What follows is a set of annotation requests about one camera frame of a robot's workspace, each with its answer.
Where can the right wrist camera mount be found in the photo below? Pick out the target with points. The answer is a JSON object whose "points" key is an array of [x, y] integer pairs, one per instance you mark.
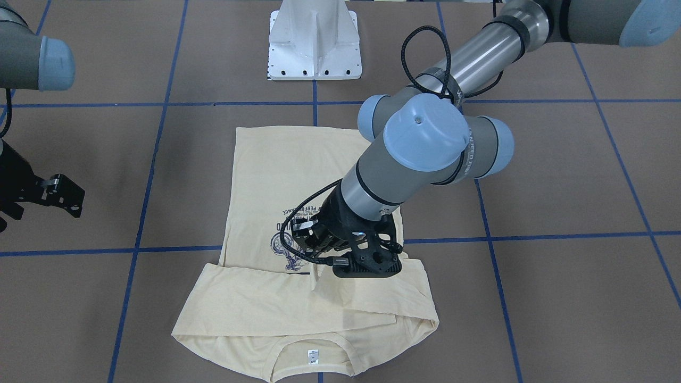
{"points": [[57, 191]]}

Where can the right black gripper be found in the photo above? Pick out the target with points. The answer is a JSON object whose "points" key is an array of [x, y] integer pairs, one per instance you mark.
{"points": [[15, 178]]}

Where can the beige long-sleeve printed shirt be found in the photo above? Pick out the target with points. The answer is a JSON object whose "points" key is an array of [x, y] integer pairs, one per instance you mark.
{"points": [[261, 311]]}

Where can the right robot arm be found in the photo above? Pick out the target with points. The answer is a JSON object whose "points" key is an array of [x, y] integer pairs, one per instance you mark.
{"points": [[32, 62]]}

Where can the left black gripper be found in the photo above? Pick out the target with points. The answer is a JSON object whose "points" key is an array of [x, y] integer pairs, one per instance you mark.
{"points": [[333, 214]]}

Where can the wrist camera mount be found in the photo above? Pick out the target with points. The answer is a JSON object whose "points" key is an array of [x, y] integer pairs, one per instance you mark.
{"points": [[57, 191], [311, 239]]}

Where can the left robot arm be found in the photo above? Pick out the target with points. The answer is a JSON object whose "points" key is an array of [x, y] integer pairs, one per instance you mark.
{"points": [[420, 137]]}

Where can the white camera mast pedestal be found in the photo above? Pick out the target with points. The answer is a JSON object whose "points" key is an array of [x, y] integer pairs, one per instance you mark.
{"points": [[314, 40]]}

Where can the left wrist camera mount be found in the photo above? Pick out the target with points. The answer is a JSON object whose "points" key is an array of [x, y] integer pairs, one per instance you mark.
{"points": [[311, 239]]}

